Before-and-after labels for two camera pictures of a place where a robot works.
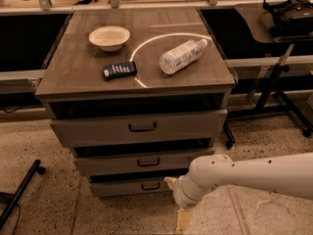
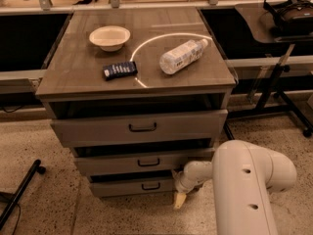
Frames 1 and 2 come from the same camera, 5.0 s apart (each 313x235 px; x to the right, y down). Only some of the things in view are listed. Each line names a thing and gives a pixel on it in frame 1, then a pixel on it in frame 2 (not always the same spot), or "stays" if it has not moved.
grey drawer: x=130 y=188 stays
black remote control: x=119 y=70 stays
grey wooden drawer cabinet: x=138 y=95 stays
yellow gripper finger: x=183 y=219 to x=180 y=198
